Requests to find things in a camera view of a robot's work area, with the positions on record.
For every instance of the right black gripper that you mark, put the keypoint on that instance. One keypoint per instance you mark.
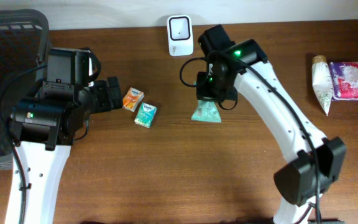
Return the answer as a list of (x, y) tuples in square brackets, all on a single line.
[(204, 87)]

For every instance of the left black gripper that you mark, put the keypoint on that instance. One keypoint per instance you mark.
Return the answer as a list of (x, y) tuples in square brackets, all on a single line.
[(106, 102)]

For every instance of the small orange tissue pack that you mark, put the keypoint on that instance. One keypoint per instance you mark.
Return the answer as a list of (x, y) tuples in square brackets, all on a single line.
[(132, 99)]

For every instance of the teal wet wipes pack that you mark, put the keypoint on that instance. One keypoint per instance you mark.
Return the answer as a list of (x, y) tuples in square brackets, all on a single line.
[(206, 112)]

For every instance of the small teal tissue pack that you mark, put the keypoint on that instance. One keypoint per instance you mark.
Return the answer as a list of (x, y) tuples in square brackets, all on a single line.
[(145, 115)]

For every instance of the white floral cream tube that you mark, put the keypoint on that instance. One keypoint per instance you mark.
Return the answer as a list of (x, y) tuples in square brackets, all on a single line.
[(322, 82)]

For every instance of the red purple tissue pack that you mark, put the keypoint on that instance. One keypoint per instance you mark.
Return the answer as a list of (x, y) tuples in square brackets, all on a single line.
[(345, 80)]

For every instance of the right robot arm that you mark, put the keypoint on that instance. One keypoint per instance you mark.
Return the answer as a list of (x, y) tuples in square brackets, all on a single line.
[(313, 161)]

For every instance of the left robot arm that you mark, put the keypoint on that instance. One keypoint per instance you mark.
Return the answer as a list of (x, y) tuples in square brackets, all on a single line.
[(42, 129)]

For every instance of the white barcode scanner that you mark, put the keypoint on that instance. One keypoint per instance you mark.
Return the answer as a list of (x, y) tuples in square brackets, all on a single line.
[(180, 35)]

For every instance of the dark grey plastic basket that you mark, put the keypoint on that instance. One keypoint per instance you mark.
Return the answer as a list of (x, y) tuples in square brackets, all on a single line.
[(24, 45)]

